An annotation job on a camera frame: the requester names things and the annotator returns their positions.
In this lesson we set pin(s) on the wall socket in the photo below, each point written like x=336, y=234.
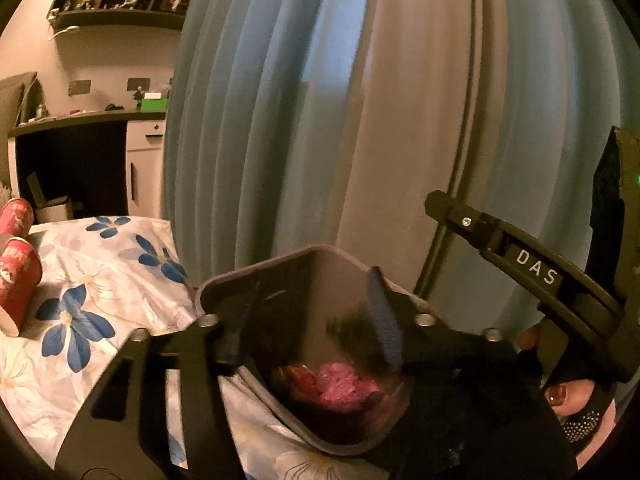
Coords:
x=79, y=87
x=138, y=83

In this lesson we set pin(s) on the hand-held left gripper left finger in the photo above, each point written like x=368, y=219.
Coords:
x=200, y=360

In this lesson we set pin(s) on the small black object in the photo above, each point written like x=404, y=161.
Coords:
x=114, y=107

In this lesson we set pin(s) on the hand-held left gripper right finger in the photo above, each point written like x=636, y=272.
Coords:
x=384, y=320

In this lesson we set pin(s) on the green box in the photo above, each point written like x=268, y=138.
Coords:
x=152, y=103

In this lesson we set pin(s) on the dark desk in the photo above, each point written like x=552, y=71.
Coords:
x=65, y=122

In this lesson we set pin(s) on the floral white blue blanket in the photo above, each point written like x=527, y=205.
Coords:
x=115, y=300

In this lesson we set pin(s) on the large pink plastic bag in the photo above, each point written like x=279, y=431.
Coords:
x=345, y=382

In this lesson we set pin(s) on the white drawer cabinet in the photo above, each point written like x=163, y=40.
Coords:
x=145, y=170

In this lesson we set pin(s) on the brown padded headboard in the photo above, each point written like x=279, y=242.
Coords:
x=15, y=120

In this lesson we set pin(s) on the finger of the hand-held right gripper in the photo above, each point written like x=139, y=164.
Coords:
x=535, y=265

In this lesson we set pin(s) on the blue curtain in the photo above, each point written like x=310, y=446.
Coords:
x=325, y=110

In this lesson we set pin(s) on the large red foil wrapper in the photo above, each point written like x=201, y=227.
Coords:
x=300, y=380

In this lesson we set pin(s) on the grey plastic bin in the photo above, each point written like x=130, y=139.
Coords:
x=310, y=300

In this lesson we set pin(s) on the person's right hand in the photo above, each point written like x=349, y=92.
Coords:
x=575, y=407

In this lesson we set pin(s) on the red paper cup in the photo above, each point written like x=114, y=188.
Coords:
x=15, y=217
x=20, y=280

